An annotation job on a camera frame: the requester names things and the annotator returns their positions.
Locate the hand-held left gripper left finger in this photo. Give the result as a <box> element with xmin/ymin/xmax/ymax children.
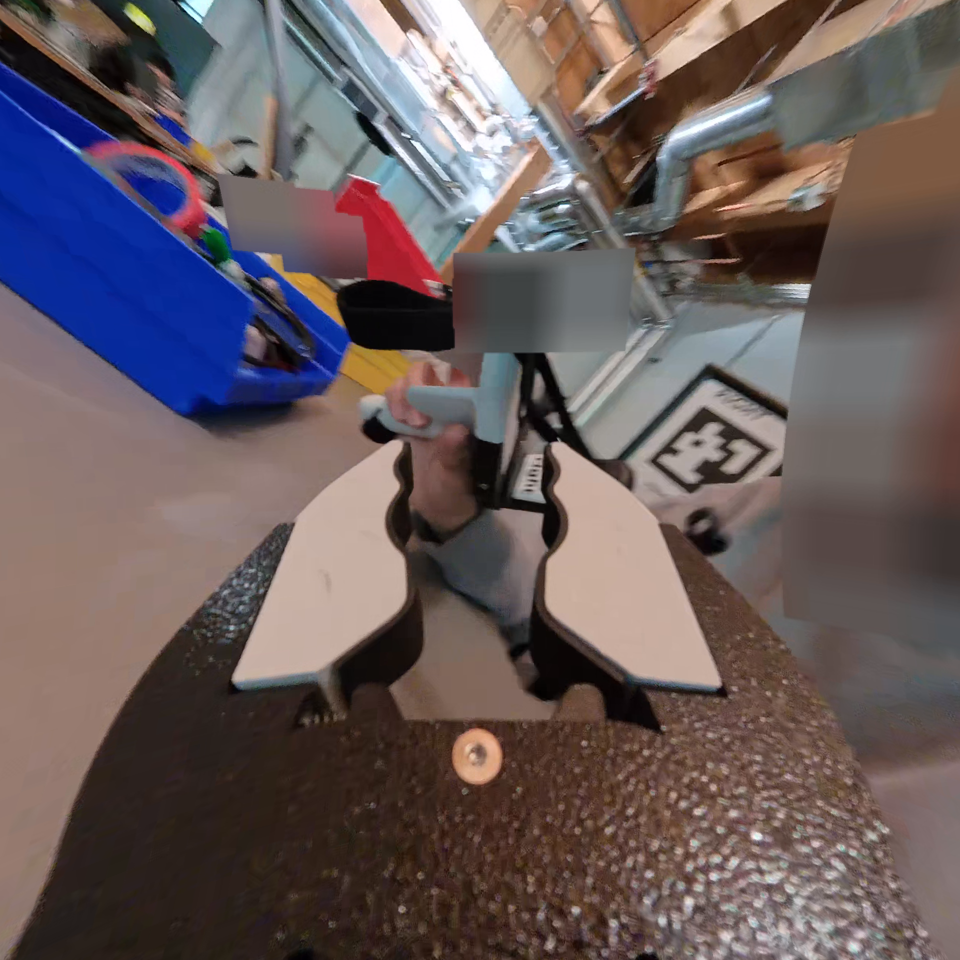
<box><xmin>233</xmin><ymin>443</ymin><xmax>421</xmax><ymax>691</ymax></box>

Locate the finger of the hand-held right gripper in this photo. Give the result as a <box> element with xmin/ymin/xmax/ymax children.
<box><xmin>360</xmin><ymin>386</ymin><xmax>484</xmax><ymax>445</ymax></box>

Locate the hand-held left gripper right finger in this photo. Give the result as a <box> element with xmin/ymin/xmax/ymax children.
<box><xmin>533</xmin><ymin>446</ymin><xmax>724</xmax><ymax>694</ymax></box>

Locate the blue plastic bin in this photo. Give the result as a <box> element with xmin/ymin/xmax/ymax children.
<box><xmin>0</xmin><ymin>60</ymin><xmax>351</xmax><ymax>420</ymax></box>

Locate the person's right forearm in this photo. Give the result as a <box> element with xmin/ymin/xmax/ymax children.
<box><xmin>432</xmin><ymin>507</ymin><xmax>544</xmax><ymax>649</ymax></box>

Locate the grey desk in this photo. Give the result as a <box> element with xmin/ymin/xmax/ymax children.
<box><xmin>0</xmin><ymin>282</ymin><xmax>960</xmax><ymax>960</ymax></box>

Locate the person's right hand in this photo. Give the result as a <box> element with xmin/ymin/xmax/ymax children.
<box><xmin>386</xmin><ymin>359</ymin><xmax>484</xmax><ymax>543</ymax></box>

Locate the yellow plastic bin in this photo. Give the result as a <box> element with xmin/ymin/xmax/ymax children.
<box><xmin>275</xmin><ymin>267</ymin><xmax>397</xmax><ymax>396</ymax></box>

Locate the red plastic bin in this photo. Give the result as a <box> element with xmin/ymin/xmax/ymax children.
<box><xmin>332</xmin><ymin>176</ymin><xmax>445</xmax><ymax>295</ymax></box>

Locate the red tape roll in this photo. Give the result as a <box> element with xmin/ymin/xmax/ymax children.
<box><xmin>83</xmin><ymin>141</ymin><xmax>213</xmax><ymax>237</ymax></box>

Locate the square marker wall poster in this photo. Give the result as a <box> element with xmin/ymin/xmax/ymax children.
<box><xmin>620</xmin><ymin>363</ymin><xmax>790</xmax><ymax>498</ymax></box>

